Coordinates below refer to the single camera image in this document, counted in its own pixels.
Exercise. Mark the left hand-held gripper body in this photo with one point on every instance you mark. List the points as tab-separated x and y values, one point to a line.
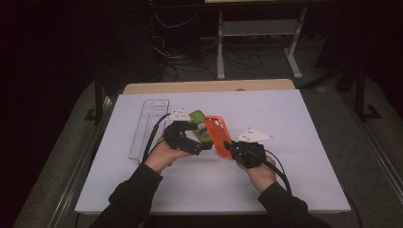
180	137

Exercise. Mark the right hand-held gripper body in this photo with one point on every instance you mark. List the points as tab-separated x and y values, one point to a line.
248	153

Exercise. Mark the green cartoon phone case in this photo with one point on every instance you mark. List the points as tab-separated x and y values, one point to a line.
199	116

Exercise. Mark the orange phone case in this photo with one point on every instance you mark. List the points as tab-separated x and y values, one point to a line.
218	139

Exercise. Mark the clear plastic tray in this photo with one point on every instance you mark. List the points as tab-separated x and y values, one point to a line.
149	126

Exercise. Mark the person's left hand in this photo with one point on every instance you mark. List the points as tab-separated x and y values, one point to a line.
161	155

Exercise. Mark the person's right hand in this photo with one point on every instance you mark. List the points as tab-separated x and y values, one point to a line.
261	177

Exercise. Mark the light wooden table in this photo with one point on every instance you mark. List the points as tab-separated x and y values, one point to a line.
206	86

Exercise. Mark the black metal stand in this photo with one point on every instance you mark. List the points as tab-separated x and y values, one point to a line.
361	95
99	101

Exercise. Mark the white metal desk frame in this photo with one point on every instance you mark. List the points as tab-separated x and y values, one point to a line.
259	28

